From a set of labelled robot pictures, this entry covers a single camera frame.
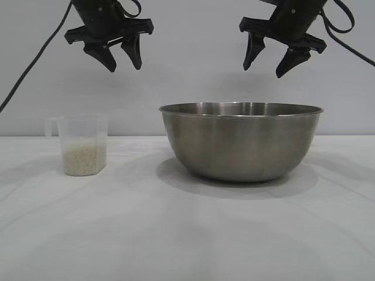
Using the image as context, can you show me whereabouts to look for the short looped gripper cable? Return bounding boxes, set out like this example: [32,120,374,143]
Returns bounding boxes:
[321,0,356,33]
[117,0,142,19]

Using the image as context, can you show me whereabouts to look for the long black left arm cable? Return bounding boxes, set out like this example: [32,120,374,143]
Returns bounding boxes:
[0,0,73,114]

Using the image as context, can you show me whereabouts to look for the short looped left gripper cable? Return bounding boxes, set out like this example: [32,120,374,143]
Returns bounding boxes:
[117,0,142,19]

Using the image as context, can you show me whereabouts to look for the clear plastic measuring cup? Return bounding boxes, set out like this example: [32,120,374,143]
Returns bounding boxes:
[43,115,108,177]

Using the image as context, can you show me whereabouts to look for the long black arm cable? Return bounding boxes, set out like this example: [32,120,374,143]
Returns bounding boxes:
[322,14,375,67]
[0,0,73,114]

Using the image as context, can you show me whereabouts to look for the white rice grains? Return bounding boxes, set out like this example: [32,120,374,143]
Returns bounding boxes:
[62,143,106,176]

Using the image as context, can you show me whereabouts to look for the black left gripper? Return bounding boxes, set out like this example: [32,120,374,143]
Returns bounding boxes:
[64,0,155,73]

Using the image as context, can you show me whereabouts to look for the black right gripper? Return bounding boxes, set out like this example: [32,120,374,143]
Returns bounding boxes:
[239,0,328,79]

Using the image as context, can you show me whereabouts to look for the long black right arm cable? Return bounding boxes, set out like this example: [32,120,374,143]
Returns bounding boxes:
[322,14,375,67]

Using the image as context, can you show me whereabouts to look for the short looped right gripper cable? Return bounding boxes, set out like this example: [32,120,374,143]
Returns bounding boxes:
[321,0,356,33]

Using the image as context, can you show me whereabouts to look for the stainless steel mixing bowl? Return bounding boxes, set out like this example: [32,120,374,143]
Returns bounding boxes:
[158,102,325,183]

